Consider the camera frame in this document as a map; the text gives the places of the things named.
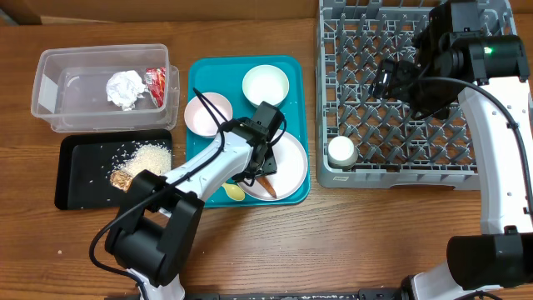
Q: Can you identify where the clear plastic bin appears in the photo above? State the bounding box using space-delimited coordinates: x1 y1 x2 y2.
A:
31 43 180 133

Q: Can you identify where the white round plate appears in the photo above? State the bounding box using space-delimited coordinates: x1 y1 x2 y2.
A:
238 132 311 204

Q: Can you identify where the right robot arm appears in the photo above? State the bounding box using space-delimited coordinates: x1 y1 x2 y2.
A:
370 1 532 299

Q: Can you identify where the grey dishwasher rack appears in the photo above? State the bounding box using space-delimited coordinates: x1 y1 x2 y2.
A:
315 0 533 192

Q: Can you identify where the white plastic cup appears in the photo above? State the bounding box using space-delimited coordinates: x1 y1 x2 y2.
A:
327 136 359 169

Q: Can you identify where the pile of white rice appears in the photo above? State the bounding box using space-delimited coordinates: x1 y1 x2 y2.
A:
115 144 172 177

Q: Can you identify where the brown food chunk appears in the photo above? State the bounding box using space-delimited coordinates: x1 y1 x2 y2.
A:
110 170 133 192

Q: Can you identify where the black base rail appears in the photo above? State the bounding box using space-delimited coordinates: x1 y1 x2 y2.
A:
184 287 401 300

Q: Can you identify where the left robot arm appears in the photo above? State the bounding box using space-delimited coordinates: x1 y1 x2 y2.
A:
97 102 286 299

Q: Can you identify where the teal serving tray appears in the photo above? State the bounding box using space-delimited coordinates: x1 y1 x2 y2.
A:
187 55 311 208

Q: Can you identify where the yellow plastic spoon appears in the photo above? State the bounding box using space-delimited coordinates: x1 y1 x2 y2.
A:
222 182 246 202

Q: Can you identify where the black plastic tray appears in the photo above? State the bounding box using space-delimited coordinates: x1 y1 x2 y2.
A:
54 129 172 210

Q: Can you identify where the white napkin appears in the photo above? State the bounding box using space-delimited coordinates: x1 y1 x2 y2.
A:
106 70 147 111

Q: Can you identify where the red snack wrapper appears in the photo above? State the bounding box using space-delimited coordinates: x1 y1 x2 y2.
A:
144 67 166 108

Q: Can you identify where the white bowl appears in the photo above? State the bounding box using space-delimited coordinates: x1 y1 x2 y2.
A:
242 64 290 107

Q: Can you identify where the brown sausage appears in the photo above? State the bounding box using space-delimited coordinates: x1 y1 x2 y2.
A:
257 177 277 199

